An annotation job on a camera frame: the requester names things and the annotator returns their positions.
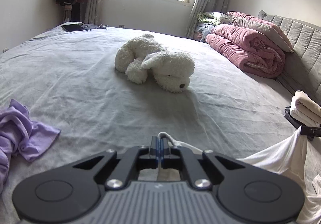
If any grey padded headboard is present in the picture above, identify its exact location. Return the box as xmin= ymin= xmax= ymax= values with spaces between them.
xmin=258 ymin=10 xmax=320 ymax=104

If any purple garment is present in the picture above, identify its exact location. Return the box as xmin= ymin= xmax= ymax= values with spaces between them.
xmin=0 ymin=99 xmax=61 ymax=190

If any floral bedding pile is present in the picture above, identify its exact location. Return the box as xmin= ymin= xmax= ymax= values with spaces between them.
xmin=193 ymin=12 xmax=232 ymax=42

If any grey bed sheet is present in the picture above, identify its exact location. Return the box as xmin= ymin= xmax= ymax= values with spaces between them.
xmin=1 ymin=27 xmax=295 ymax=223

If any pink folded quilt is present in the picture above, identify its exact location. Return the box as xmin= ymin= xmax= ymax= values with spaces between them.
xmin=204 ymin=24 xmax=286 ymax=78

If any beige garment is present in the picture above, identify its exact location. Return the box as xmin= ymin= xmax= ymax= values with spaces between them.
xmin=290 ymin=91 xmax=321 ymax=128

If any pink grey pillow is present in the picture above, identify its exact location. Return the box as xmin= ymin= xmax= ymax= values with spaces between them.
xmin=226 ymin=12 xmax=294 ymax=53

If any white garment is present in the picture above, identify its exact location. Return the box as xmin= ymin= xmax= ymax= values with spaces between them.
xmin=157 ymin=127 xmax=321 ymax=224

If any white plush dog toy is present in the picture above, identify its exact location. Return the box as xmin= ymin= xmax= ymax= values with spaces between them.
xmin=114 ymin=34 xmax=195 ymax=93

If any black tablet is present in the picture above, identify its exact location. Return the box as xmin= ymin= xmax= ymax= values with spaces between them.
xmin=61 ymin=24 xmax=85 ymax=33

